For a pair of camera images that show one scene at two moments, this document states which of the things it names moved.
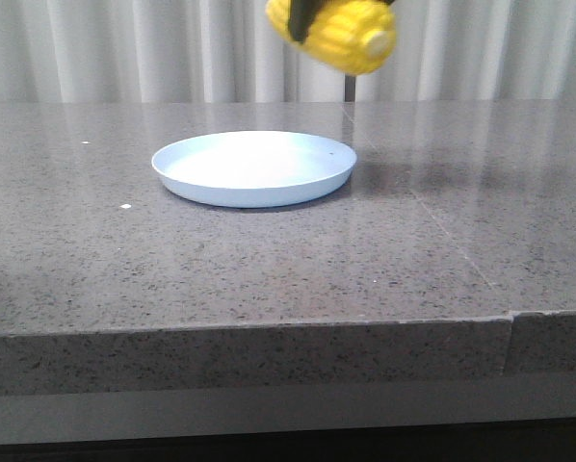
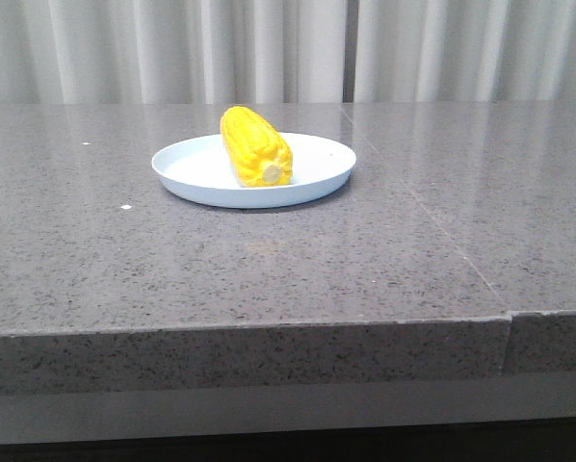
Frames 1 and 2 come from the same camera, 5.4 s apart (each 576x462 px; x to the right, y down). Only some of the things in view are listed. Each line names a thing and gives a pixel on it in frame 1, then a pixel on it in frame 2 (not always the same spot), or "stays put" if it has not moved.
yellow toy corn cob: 351,37 → 258,154
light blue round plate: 253,168 stays put
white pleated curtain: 229,50 stays put
